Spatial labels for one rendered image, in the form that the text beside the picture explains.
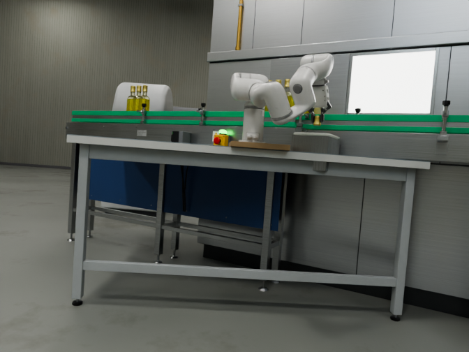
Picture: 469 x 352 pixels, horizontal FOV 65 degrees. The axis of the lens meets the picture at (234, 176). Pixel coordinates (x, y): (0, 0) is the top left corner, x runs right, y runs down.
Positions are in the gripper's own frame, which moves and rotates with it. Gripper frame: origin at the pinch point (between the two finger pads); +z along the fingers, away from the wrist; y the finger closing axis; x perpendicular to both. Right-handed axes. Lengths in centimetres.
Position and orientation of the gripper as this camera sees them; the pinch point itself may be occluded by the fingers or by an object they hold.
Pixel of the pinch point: (317, 118)
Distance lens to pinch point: 182.2
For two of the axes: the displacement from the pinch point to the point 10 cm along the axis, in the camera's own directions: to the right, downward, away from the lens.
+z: 0.6, 9.6, 2.7
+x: -5.0, 2.6, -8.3
